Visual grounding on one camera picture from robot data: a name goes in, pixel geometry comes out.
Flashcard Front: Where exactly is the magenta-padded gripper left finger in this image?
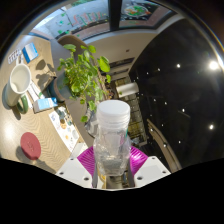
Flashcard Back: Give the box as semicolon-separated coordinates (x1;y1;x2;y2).
54;145;99;189

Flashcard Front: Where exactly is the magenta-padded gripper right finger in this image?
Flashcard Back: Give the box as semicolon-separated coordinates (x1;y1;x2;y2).
126;145;172;189

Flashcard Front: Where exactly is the clear plastic bottle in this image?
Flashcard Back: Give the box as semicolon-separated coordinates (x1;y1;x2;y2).
93;99;133;177

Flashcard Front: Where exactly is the white orange medicine box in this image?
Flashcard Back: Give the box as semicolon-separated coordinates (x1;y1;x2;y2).
70;142;89;160

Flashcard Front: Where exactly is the printed white leaflet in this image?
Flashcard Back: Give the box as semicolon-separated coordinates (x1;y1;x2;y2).
48;106;81;153

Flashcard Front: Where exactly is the flat round red coaster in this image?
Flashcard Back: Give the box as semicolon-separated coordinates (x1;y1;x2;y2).
19;131;42;161

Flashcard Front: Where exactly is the light blue white carton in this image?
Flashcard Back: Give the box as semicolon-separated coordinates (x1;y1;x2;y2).
32;97;59;114

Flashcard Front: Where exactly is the white round column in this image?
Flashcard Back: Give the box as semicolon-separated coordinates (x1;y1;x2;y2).
117;82;139;98

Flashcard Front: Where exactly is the white paper strip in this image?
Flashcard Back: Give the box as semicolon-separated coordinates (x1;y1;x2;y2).
28;83;43;102

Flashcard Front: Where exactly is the green potted plant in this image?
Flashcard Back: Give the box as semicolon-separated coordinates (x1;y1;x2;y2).
46;43;113;124

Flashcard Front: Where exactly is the group of ceiling lights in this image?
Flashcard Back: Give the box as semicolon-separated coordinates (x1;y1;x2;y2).
151;59;222;148

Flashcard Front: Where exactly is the flat blue white box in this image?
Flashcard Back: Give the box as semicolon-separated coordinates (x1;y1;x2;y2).
21;42;40;64

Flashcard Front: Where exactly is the pill blister pack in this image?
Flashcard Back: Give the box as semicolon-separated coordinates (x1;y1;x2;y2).
7;48;23;65

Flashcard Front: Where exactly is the round green window picture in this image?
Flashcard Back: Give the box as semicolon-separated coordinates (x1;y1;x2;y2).
119;0;175;28

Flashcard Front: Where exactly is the white mug with green handle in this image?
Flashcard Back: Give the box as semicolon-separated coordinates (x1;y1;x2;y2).
3;63;33;114

